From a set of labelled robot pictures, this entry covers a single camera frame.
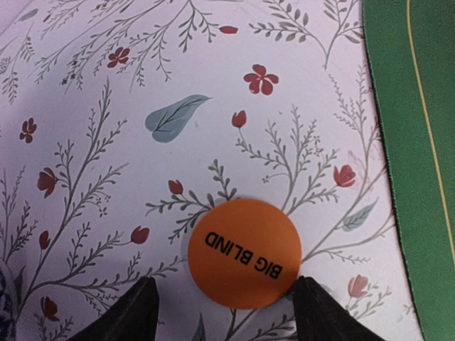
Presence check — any white floral tablecloth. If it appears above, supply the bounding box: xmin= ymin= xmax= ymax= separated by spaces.
xmin=1 ymin=1 xmax=422 ymax=340

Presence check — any green round poker mat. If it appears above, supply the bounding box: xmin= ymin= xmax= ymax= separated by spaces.
xmin=363 ymin=1 xmax=454 ymax=340

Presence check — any orange big blind button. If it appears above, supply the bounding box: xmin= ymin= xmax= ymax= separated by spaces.
xmin=188 ymin=199 xmax=302 ymax=310

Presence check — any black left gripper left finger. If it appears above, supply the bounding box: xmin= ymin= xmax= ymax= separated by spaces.
xmin=70 ymin=277 xmax=159 ymax=341

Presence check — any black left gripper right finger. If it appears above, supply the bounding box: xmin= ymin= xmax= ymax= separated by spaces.
xmin=292 ymin=276 xmax=382 ymax=341

